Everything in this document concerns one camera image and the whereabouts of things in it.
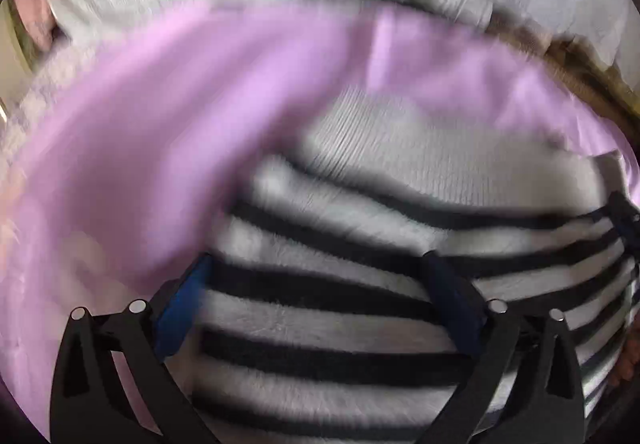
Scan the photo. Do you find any floral white purple cloth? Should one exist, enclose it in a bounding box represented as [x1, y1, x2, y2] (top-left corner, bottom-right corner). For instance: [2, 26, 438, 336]
[1, 41, 101, 181]

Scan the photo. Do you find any lilac printed bed sheet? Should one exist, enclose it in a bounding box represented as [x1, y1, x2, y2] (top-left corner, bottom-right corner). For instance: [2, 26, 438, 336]
[1, 1, 639, 443]

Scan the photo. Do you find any black white striped sweater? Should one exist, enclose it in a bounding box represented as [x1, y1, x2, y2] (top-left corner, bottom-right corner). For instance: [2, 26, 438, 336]
[191, 92, 639, 443]

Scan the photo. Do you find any pink pillow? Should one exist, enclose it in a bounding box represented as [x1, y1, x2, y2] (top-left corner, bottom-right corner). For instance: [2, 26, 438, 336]
[14, 0, 56, 52]

